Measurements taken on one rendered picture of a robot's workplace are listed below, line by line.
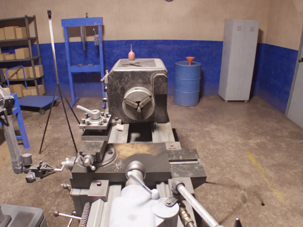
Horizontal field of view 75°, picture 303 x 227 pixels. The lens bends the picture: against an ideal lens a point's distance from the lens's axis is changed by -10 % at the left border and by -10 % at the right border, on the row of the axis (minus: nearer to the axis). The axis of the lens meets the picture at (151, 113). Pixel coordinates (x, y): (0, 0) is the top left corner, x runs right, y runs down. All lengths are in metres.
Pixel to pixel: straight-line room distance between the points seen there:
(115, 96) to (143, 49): 3.30
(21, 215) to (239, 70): 4.64
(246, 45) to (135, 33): 2.44
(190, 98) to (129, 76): 3.00
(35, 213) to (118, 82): 1.33
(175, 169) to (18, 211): 1.44
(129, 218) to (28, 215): 1.51
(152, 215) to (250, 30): 4.68
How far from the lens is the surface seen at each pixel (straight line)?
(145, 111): 1.70
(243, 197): 2.57
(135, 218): 0.70
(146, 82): 1.83
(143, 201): 0.74
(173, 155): 1.46
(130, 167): 0.94
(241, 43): 5.01
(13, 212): 2.20
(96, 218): 1.12
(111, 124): 1.42
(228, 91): 5.13
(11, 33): 5.52
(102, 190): 1.22
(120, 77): 1.83
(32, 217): 2.09
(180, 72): 4.58
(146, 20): 5.07
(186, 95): 4.66
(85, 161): 1.20
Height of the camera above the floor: 1.69
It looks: 23 degrees down
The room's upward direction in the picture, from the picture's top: straight up
